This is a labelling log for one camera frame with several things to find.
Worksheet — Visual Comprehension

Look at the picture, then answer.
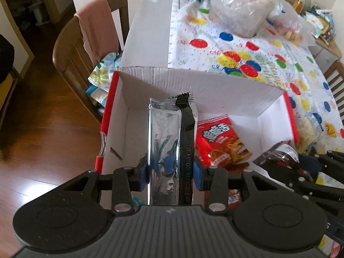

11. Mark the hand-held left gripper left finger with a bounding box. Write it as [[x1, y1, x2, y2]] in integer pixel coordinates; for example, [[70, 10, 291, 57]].
[[55, 161, 149, 215]]

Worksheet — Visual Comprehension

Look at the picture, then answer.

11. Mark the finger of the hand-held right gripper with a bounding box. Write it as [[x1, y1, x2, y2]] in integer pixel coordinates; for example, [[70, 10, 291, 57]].
[[297, 150, 344, 174], [262, 164, 344, 202]]

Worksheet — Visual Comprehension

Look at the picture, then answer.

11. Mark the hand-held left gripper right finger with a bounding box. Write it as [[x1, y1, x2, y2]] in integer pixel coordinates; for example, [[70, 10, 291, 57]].
[[193, 157, 289, 215]]

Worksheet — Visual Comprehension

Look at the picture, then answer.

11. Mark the dark brown packet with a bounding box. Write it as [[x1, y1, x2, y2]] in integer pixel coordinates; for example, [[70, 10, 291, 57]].
[[252, 141, 300, 171]]

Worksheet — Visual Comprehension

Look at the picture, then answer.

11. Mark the pale yellow packet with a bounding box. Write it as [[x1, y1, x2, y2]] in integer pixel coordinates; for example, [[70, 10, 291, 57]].
[[297, 117, 323, 154]]

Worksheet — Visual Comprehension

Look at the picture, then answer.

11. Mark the small red white packet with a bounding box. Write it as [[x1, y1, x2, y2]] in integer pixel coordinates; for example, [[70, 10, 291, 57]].
[[228, 189, 242, 206]]

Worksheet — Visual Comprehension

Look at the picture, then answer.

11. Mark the red chip bag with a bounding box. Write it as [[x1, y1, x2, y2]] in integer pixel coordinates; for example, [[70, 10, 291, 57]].
[[195, 115, 253, 170]]

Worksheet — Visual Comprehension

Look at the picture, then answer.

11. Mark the silver black wafer packet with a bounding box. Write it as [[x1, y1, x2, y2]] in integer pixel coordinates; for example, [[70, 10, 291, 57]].
[[147, 91, 199, 207]]

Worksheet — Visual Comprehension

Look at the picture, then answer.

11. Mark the red white cardboard box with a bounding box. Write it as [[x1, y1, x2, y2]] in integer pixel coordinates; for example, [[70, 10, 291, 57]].
[[95, 0, 299, 213]]

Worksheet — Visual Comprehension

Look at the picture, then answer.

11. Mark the person's right hand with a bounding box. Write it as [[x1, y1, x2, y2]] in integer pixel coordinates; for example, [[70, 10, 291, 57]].
[[330, 243, 344, 258]]

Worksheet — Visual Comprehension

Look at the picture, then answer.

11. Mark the wooden slat-back chair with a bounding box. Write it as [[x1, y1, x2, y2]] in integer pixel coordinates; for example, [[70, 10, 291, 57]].
[[324, 60, 344, 119]]

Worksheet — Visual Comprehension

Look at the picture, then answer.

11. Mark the white cabinet with wooden top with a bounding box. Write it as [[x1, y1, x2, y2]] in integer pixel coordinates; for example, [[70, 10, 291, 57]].
[[306, 36, 344, 73]]

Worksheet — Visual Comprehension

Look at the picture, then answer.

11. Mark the floral cloth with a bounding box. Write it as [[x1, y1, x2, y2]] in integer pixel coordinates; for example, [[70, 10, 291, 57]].
[[86, 52, 123, 108]]

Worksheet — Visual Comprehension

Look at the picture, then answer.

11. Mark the balloon print tablecloth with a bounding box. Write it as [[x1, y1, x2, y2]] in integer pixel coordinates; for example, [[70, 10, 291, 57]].
[[168, 0, 344, 257]]

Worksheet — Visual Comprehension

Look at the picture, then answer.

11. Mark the round cookies pack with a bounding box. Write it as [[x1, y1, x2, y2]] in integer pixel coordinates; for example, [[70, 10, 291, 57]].
[[279, 24, 303, 41]]

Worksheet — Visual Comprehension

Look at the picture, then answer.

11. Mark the small clear plastic bag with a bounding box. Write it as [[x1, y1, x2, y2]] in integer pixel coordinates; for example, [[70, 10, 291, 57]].
[[266, 0, 313, 45]]

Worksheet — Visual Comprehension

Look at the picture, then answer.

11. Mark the pink cloth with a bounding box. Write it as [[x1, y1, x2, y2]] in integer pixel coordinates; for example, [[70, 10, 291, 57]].
[[75, 0, 121, 65]]

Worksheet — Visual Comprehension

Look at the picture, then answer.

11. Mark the orange drink bottle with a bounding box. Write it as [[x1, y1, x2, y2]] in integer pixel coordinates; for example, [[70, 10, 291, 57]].
[[292, 0, 306, 14]]

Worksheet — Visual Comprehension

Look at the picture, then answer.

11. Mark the large clear plastic bag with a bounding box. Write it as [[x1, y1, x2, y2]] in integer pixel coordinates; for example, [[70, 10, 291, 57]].
[[210, 0, 283, 37]]

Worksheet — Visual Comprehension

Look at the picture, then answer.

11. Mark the black bag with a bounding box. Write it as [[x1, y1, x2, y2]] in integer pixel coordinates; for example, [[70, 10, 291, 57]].
[[0, 34, 15, 82]]

